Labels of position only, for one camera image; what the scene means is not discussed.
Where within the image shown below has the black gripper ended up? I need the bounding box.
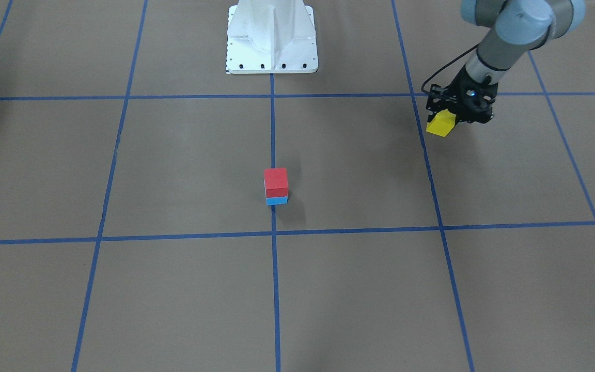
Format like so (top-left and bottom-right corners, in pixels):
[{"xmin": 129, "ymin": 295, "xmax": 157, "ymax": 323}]
[{"xmin": 448, "ymin": 67, "xmax": 498, "ymax": 116}]

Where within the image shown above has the yellow cube block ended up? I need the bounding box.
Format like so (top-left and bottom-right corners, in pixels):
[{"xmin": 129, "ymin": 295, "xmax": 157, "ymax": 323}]
[{"xmin": 427, "ymin": 109, "xmax": 457, "ymax": 137}]

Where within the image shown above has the red cube block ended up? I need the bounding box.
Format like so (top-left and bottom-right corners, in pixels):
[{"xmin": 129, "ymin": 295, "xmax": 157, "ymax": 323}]
[{"xmin": 263, "ymin": 167, "xmax": 290, "ymax": 198}]

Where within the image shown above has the blue cube block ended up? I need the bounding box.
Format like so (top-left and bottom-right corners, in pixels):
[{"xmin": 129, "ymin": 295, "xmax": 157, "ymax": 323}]
[{"xmin": 266, "ymin": 196, "xmax": 289, "ymax": 206}]

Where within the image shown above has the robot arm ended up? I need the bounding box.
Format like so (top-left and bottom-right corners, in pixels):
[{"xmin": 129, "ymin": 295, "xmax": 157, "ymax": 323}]
[{"xmin": 448, "ymin": 1, "xmax": 586, "ymax": 123}]

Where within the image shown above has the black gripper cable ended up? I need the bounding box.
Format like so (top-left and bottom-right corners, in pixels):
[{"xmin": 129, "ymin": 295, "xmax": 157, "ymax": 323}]
[{"xmin": 421, "ymin": 44, "xmax": 480, "ymax": 96}]

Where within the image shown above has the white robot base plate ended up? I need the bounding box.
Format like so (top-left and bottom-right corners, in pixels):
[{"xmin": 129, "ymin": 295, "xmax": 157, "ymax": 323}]
[{"xmin": 225, "ymin": 1, "xmax": 319, "ymax": 74}]

